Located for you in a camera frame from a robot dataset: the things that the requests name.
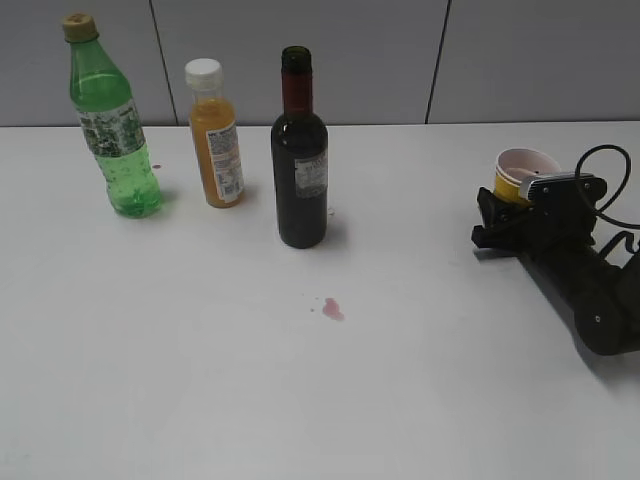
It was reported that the dark red wine bottle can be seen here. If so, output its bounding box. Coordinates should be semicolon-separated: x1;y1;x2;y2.
271;46;328;249

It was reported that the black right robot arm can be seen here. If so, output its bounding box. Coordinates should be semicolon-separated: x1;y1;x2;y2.
471;174;639;356

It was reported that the yellow paper cup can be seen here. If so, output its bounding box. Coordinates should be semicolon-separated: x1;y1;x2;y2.
493;148;561;206

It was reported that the black right camera cable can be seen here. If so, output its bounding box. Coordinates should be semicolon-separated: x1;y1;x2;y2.
573;144;640;261

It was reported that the orange juice bottle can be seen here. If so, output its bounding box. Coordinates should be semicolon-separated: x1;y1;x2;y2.
185;58;244;209

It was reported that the green plastic soda bottle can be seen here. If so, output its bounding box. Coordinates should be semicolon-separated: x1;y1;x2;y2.
62;13;162;218

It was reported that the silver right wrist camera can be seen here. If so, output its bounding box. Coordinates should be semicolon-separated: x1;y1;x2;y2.
518;172;576;203

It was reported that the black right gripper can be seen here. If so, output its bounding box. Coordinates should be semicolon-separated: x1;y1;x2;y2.
471;175;608;249

